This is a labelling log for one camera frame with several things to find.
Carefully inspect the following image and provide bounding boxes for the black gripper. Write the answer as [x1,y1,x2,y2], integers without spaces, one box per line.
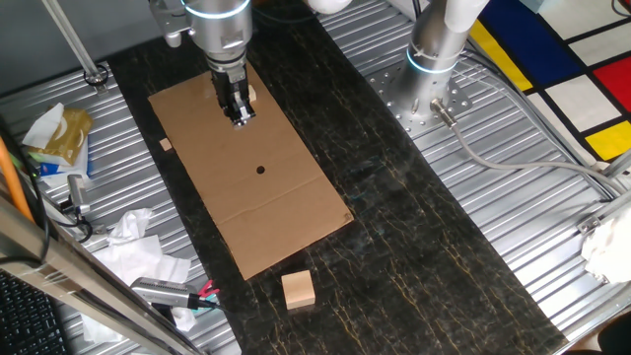
[211,64,257,130]

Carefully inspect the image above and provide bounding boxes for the large wooden block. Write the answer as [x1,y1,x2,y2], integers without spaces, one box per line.
[280,269,317,312]

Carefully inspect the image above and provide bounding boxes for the brown cardboard sheet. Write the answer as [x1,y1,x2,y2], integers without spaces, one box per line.
[147,61,355,281]

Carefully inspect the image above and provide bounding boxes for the yellow tissue pack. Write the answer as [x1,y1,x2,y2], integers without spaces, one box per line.
[41,106,95,168]

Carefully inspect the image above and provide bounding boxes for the crumpled white tissue paper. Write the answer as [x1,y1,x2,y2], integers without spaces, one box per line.
[78,207,198,345]

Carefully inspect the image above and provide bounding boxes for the aluminium tripod pole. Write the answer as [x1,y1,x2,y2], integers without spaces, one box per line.
[41,0,110,95]

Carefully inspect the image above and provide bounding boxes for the red spring clip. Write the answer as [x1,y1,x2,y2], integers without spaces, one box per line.
[197,279,222,300]

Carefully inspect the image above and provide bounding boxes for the blue white tissue packet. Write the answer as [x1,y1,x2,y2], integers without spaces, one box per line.
[36,142,93,188]

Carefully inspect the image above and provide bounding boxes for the teal spring clip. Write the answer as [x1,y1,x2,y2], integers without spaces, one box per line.
[190,293,221,314]

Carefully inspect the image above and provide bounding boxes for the white tissue sheet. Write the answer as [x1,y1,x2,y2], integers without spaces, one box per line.
[21,102,66,150]

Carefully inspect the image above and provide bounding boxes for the orange tube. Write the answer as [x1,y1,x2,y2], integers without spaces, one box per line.
[0,135,35,223]

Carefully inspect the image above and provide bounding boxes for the black keyboard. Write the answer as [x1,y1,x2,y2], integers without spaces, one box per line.
[0,269,70,355]

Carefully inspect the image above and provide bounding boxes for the colourful squares mat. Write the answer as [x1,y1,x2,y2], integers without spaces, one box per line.
[467,0,631,164]

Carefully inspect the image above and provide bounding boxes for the white crumpled cloth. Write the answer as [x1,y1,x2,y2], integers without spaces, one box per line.
[580,206,631,286]

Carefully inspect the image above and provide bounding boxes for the black round object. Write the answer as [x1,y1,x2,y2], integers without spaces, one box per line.
[596,314,631,355]

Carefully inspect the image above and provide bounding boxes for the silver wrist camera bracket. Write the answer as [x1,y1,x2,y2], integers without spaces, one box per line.
[147,0,196,49]

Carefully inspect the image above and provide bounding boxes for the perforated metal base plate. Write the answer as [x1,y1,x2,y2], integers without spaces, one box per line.
[367,63,473,139]

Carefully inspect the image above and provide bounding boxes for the small silver camera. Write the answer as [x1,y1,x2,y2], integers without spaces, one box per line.
[66,174,93,217]

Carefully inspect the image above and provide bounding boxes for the grey cable with metal plug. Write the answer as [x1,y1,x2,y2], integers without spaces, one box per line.
[429,97,630,196]

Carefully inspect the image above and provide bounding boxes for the silver depth camera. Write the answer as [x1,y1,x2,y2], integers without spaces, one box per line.
[129,276,201,311]

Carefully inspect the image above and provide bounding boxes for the black camera clamp with cable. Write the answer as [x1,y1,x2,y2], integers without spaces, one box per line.
[48,196,96,244]

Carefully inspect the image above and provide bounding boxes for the steel frame bar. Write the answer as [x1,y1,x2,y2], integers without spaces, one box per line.
[0,194,208,355]

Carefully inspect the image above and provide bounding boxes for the aluminium frame profile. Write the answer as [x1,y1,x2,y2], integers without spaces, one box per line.
[575,147,631,238]

